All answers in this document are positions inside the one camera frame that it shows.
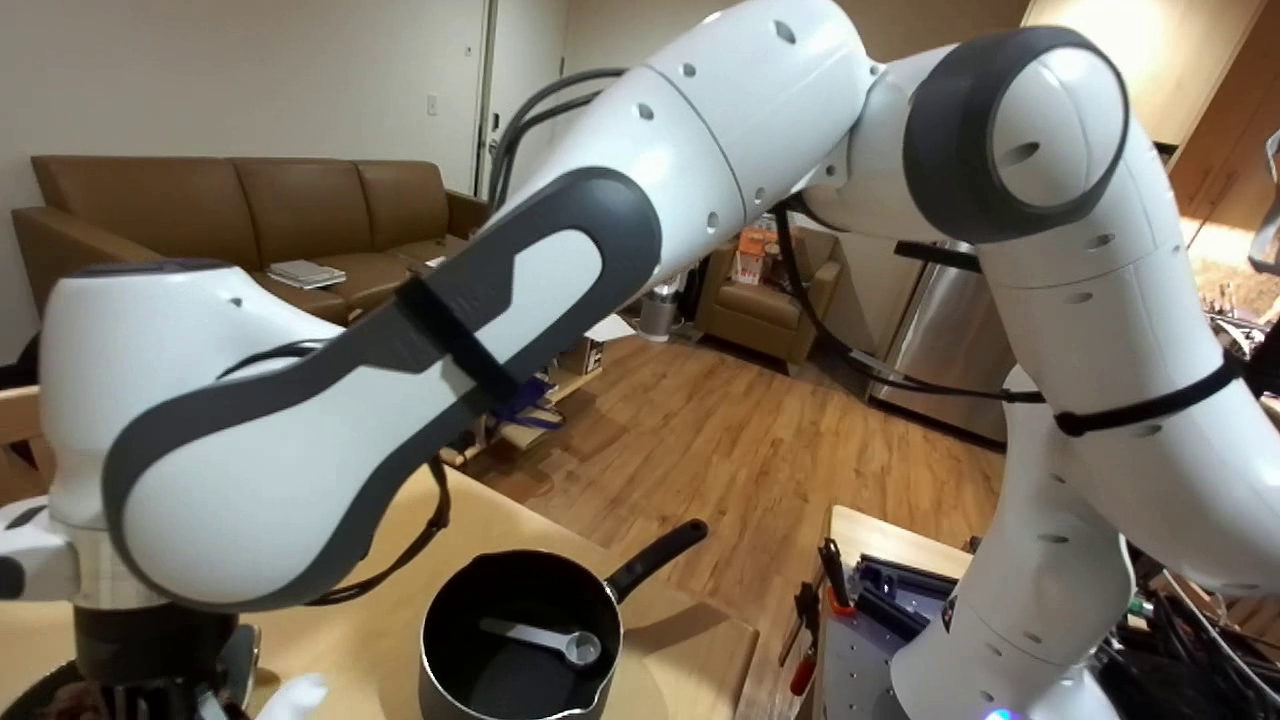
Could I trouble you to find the red black clamp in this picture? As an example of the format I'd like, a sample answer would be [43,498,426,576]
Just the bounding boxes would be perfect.
[785,535,858,702]

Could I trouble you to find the brown leather sofa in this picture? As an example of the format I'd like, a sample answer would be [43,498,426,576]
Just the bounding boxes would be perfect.
[12,157,495,351]

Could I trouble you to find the black backpack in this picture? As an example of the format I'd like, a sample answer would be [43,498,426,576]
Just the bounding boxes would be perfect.
[0,332,43,391]

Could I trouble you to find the tangled wires pile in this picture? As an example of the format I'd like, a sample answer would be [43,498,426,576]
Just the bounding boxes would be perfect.
[1115,556,1280,720]

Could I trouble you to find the light wooden dining chair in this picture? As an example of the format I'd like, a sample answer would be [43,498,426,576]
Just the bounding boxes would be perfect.
[0,384,58,511]

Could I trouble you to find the stainless steel fridge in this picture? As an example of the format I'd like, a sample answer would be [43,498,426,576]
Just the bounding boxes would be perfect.
[867,235,1016,445]

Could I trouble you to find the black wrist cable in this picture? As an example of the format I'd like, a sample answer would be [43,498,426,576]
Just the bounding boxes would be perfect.
[479,64,631,210]

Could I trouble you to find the tan armchair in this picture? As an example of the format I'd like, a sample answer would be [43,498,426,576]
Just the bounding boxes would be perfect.
[692,222,847,373]

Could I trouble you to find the white paper sheets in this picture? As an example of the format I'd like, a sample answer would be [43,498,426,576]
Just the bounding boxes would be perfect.
[580,313,640,349]

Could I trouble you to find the wooden coffee table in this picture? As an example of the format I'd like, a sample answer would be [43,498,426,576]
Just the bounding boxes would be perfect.
[453,336,610,472]

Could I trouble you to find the clear measuring spoon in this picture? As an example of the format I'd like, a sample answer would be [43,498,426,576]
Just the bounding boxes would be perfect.
[474,612,604,670]

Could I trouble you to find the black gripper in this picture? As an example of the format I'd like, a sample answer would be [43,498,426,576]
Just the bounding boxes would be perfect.
[35,609,262,720]

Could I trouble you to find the white book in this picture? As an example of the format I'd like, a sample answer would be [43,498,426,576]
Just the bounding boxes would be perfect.
[263,257,351,295]

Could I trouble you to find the black pot with handle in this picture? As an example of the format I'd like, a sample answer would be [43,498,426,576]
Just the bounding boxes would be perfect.
[418,516,712,720]

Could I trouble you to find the wooden robot cart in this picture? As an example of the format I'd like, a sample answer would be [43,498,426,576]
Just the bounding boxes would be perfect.
[805,498,985,720]

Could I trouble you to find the white door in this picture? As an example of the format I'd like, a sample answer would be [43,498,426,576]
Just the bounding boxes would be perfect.
[474,0,574,191]

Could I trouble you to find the orange box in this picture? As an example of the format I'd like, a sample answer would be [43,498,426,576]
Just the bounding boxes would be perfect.
[729,217,785,291]

